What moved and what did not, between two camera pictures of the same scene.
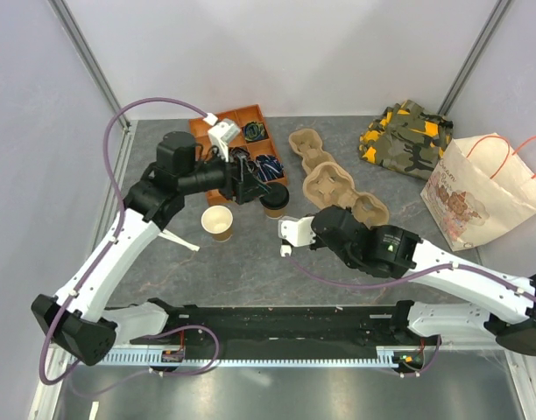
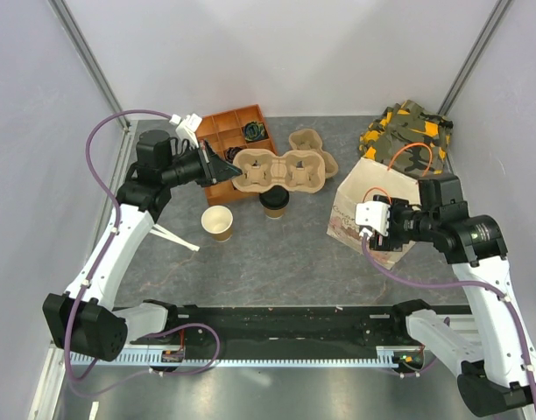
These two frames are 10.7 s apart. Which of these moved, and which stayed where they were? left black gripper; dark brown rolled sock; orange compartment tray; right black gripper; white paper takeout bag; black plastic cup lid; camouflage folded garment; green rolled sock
Moved: white paper takeout bag; left black gripper; right black gripper
Stayed: dark brown rolled sock; green rolled sock; black plastic cup lid; camouflage folded garment; orange compartment tray
